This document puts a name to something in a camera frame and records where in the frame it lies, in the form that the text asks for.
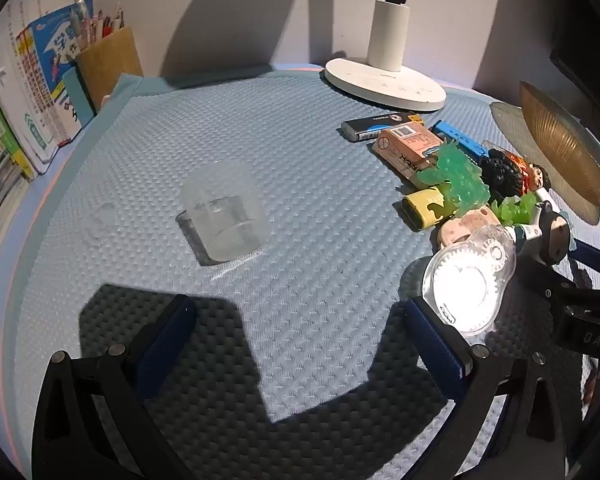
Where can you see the wooden pen holder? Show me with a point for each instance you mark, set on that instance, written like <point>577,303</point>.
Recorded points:
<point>110,65</point>

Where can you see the blue toy block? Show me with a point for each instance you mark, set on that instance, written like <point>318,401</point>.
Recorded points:
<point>460,137</point>

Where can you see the translucent plastic cup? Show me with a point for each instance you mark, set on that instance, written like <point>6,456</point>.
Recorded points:
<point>225,210</point>

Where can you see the white desk lamp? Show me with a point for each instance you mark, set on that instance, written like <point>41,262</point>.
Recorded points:
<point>385,70</point>

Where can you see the bunch of pens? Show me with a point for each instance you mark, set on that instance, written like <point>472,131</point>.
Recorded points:
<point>100,20</point>

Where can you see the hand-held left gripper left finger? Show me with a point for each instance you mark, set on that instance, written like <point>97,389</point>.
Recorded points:
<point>167,340</point>

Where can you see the orange cardboard box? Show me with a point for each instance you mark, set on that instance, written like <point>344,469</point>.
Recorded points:
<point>410,147</point>

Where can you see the blue textured desk mat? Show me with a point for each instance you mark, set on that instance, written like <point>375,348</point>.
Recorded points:
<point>305,185</point>

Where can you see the yellow roll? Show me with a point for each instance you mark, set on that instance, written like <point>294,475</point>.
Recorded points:
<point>422,207</point>

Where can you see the clear glass plate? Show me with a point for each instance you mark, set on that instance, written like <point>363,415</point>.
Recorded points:
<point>510,117</point>

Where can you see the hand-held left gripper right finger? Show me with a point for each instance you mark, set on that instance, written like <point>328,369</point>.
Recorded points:
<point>437,345</point>

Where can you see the teal folder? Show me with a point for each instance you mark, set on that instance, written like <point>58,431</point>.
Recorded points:
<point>77,97</point>

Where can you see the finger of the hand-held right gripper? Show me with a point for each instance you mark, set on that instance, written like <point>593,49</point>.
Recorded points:
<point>555,235</point>
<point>592,257</point>

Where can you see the clear correction tape dispenser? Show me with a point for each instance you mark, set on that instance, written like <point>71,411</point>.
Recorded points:
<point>467,285</point>

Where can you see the amber glass bowl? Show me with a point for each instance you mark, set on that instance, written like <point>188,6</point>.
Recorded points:
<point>560,145</point>

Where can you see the black haired toy figure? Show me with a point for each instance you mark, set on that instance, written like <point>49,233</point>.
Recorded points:
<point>505,172</point>

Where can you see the large green plastic toy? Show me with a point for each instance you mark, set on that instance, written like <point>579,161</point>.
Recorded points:
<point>460,180</point>

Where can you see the dark monitor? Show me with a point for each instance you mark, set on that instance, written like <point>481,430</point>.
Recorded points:
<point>590,25</point>

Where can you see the row of books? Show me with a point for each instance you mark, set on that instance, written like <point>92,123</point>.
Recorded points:
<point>25,90</point>

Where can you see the black rectangular box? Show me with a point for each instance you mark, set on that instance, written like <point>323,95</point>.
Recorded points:
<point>375,127</point>

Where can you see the small green plastic toy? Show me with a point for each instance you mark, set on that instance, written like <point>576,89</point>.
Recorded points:
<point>517,210</point>

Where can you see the pink toy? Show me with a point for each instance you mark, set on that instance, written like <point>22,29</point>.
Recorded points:
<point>465,225</point>

